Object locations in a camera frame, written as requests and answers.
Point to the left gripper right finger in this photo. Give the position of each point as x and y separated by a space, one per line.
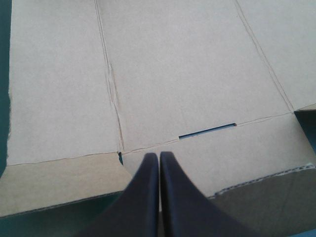
182 205

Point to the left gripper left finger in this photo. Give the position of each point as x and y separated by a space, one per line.
138 202

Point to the brown cardboard box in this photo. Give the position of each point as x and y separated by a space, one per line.
172 74

